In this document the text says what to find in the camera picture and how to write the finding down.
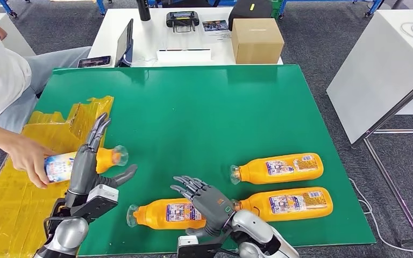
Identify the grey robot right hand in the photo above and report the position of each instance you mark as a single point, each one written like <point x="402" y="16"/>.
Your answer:
<point x="212" y="206"/>

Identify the green plastic crate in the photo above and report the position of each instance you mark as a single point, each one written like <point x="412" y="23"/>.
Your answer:
<point x="277" y="9"/>

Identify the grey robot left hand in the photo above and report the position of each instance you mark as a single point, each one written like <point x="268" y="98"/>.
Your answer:
<point x="82" y="174"/>

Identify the printed leaflet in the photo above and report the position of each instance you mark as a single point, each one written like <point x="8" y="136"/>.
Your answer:
<point x="215" y="28"/>

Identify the black bag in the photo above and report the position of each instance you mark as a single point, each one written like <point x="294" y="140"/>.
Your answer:
<point x="245" y="10"/>

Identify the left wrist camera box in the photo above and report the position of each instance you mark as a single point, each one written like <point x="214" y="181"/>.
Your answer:
<point x="105" y="197"/>

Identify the blue metal rack frame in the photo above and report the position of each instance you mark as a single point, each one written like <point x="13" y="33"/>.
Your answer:
<point x="375" y="7"/>
<point x="101" y="7"/>

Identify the black smartphone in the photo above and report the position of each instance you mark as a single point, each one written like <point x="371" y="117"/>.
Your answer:
<point x="94" y="62"/>

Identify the dark tablet in cover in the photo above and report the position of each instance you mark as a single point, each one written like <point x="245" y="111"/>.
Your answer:
<point x="124" y="44"/>

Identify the person's right hand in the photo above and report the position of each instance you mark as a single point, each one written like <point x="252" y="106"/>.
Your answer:
<point x="28" y="160"/>

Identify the yellow taped cardboard sheet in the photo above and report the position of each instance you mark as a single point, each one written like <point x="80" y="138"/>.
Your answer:
<point x="21" y="213"/>

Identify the white side table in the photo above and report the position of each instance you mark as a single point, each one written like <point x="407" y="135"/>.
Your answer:
<point x="370" y="71"/>

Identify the person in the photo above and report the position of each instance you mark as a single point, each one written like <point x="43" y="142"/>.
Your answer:
<point x="0" y="71"/>

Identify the orange detergent bottle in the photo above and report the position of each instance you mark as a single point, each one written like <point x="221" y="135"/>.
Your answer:
<point x="163" y="213"/>
<point x="105" y="160"/>
<point x="281" y="167"/>
<point x="292" y="203"/>

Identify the black flask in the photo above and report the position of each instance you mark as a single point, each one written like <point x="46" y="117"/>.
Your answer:
<point x="143" y="10"/>

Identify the long white box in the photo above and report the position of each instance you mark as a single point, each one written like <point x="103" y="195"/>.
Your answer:
<point x="183" y="57"/>

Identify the black handheld controller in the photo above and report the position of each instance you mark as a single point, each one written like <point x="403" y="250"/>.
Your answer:
<point x="182" y="18"/>

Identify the brown cardboard box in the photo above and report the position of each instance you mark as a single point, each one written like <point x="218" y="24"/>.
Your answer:
<point x="256" y="42"/>

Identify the white cabinet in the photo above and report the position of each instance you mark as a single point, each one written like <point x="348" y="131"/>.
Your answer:
<point x="19" y="41"/>

